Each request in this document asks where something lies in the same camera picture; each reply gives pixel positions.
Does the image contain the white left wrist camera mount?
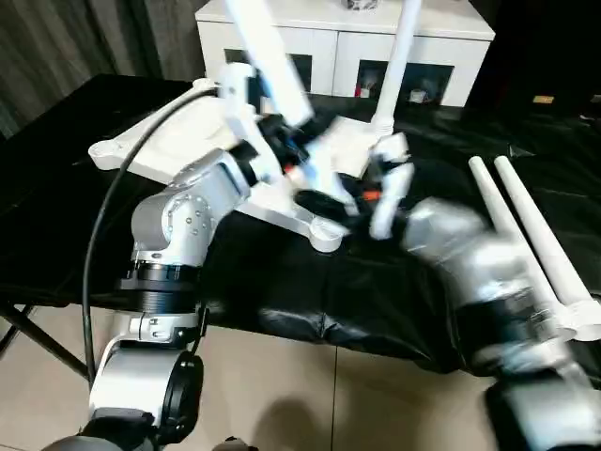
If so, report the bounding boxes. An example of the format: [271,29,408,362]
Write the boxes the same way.
[215,63,287,187]

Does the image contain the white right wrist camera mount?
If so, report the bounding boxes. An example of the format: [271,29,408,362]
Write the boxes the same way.
[368,132,414,241]

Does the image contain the white cabinet with glass doors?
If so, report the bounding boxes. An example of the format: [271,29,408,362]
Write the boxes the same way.
[194,0,497,109]

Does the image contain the black folding stand leg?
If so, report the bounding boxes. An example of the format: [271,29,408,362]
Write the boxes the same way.
[0,304,93,381]

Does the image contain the grey curtain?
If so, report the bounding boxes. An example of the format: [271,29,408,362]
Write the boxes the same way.
[0,0,208,137]

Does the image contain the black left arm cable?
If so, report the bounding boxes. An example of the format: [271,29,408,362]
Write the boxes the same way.
[82,84,222,391]

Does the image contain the white plastic table leg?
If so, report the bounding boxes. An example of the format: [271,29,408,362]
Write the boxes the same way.
[373,0,422,137]
[493,156,601,342]
[224,0,358,212]
[468,157,578,339]

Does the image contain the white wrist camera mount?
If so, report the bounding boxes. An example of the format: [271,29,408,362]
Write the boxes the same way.
[215,63,287,187]
[368,132,414,241]

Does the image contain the white plastic table top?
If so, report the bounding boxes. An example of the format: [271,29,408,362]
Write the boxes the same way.
[88,79,409,255]

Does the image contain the thin black cable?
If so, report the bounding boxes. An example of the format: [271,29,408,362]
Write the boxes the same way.
[187,304,211,361]

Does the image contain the black work mat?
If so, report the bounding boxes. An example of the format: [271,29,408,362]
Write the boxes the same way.
[0,74,601,377]

